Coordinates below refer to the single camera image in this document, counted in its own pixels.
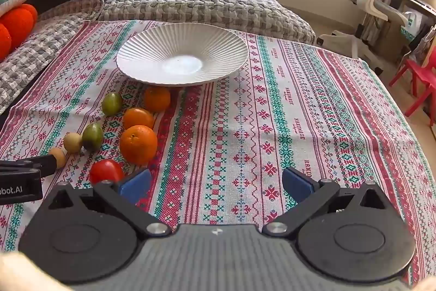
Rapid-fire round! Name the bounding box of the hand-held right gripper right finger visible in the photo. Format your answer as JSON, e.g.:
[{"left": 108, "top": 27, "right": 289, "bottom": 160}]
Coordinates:
[{"left": 262, "top": 167, "right": 392, "bottom": 239}]

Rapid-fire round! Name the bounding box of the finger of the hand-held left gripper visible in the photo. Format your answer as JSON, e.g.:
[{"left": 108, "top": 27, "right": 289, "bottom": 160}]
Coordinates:
[{"left": 0, "top": 154, "right": 58, "bottom": 180}]

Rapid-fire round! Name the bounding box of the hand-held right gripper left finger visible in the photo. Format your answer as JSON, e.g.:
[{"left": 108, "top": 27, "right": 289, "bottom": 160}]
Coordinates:
[{"left": 48, "top": 168, "right": 171, "bottom": 239}]

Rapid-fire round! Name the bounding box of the small tan fruit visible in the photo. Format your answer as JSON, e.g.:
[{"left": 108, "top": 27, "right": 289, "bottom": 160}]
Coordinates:
[
  {"left": 48, "top": 147, "right": 67, "bottom": 169},
  {"left": 63, "top": 133, "right": 83, "bottom": 154}
]

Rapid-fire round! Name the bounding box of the red tomato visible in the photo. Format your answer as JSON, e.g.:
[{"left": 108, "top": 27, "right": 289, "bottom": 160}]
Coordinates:
[{"left": 89, "top": 160, "right": 125, "bottom": 187}]

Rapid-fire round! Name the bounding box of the large orange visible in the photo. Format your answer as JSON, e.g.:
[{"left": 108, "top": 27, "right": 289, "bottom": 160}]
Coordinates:
[{"left": 119, "top": 125, "right": 159, "bottom": 166}]

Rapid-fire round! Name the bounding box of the green round fruit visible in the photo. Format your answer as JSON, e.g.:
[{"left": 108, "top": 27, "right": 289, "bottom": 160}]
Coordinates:
[
  {"left": 82, "top": 122, "right": 103, "bottom": 152},
  {"left": 101, "top": 92, "right": 123, "bottom": 116}
]

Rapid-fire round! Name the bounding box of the white ribbed plate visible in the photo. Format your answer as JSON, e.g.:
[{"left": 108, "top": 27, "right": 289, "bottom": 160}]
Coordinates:
[{"left": 116, "top": 22, "right": 249, "bottom": 87}]

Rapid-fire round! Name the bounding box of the printed patterned tablecloth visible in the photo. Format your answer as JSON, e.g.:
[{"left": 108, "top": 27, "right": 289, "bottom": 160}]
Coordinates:
[{"left": 0, "top": 19, "right": 434, "bottom": 281}]

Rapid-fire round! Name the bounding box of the grey quilted sofa cover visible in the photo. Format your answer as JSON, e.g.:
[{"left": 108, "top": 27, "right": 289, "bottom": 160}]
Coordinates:
[{"left": 0, "top": 0, "right": 105, "bottom": 115}]

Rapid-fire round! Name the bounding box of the orange knitted cushion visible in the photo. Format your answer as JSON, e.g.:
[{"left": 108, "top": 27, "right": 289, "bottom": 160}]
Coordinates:
[{"left": 0, "top": 4, "right": 38, "bottom": 62}]

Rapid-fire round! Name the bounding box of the red plastic chair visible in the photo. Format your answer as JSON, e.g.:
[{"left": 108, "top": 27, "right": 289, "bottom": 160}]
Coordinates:
[{"left": 389, "top": 49, "right": 436, "bottom": 118}]

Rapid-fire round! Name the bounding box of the grey quilted ottoman cover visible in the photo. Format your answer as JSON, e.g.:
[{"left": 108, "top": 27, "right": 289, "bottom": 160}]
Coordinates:
[{"left": 98, "top": 0, "right": 316, "bottom": 45}]

